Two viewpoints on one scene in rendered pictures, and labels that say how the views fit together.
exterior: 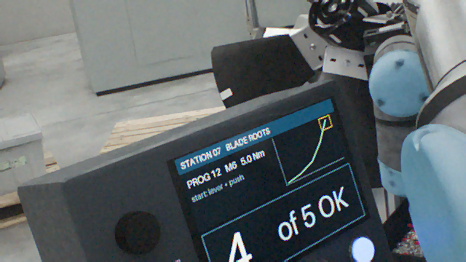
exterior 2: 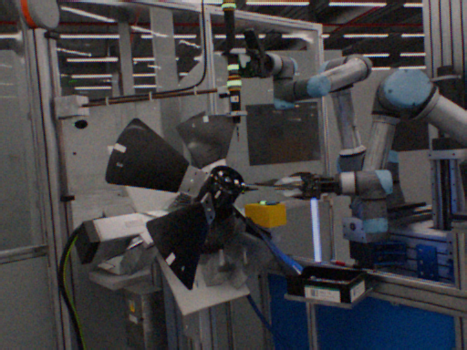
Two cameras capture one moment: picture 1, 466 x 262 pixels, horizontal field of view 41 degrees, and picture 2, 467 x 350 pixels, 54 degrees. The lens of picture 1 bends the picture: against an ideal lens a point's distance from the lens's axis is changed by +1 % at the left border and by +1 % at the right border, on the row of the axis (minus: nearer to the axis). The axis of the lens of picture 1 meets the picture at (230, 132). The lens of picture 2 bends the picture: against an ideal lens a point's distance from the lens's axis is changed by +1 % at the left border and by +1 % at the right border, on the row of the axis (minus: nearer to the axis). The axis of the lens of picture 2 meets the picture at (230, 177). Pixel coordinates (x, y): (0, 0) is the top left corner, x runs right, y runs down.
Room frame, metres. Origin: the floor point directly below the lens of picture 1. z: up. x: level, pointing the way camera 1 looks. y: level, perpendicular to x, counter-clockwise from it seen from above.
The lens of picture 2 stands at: (1.26, 1.18, 1.30)
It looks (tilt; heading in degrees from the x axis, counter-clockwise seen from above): 3 degrees down; 268
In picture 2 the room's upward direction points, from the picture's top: 4 degrees counter-clockwise
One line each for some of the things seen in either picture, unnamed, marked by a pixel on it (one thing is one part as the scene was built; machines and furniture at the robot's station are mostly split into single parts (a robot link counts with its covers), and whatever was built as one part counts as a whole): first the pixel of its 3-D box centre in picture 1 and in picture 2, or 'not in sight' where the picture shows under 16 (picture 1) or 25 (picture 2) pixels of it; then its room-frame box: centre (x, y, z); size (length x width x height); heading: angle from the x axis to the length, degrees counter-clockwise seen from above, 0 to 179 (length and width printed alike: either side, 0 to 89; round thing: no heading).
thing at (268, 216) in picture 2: not in sight; (264, 215); (1.05, -0.78, 1.02); 0.16 x 0.10 x 0.11; 126
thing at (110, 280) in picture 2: not in sight; (141, 271); (1.59, -0.71, 0.85); 0.36 x 0.24 x 0.03; 36
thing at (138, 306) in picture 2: not in sight; (144, 317); (1.55, -0.47, 0.73); 0.15 x 0.09 x 0.22; 126
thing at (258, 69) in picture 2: not in sight; (255, 64); (1.09, -0.42, 1.60); 0.12 x 0.08 x 0.09; 46
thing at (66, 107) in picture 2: not in sight; (70, 107); (1.76, -0.54, 1.52); 0.10 x 0.07 x 0.09; 161
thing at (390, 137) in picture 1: (419, 149); (373, 213); (0.77, -0.24, 1.08); 0.11 x 0.08 x 0.11; 84
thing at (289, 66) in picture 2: not in sight; (282, 67); (0.98, -0.53, 1.61); 0.11 x 0.08 x 0.09; 46
